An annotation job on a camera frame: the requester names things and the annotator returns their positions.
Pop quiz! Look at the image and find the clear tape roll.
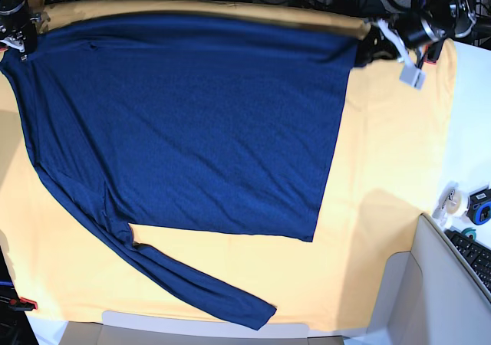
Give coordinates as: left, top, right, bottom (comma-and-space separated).
432, 182, 470, 223

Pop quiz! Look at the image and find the red clamp top right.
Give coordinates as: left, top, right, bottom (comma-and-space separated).
423, 41, 444, 64

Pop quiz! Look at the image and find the red clamp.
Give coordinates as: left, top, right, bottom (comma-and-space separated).
7, 298, 38, 312
423, 41, 444, 64

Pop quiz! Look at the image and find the blue tape measure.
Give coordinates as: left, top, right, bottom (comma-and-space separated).
466, 187, 490, 225

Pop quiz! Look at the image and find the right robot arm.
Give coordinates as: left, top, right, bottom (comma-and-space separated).
1, 0, 41, 61

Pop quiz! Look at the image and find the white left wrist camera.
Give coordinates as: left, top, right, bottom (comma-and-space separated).
399, 65, 426, 90

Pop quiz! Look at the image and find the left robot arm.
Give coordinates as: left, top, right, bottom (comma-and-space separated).
355, 0, 477, 69

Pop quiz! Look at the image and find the white cardboard box right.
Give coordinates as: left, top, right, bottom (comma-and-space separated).
364, 214, 490, 344

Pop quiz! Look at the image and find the green tape roll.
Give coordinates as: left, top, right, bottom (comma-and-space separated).
461, 228, 476, 241

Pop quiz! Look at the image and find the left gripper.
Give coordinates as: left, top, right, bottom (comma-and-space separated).
354, 14, 447, 67

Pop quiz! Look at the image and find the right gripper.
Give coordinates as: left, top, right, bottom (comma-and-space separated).
1, 3, 41, 61

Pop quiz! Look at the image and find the blue long-sleeve shirt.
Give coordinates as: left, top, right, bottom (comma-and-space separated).
1, 14, 358, 330

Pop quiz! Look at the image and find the black keyboard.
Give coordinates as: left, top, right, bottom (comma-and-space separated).
444, 229, 490, 302

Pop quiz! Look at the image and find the red clamp bottom left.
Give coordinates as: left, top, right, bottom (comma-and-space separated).
7, 298, 38, 312

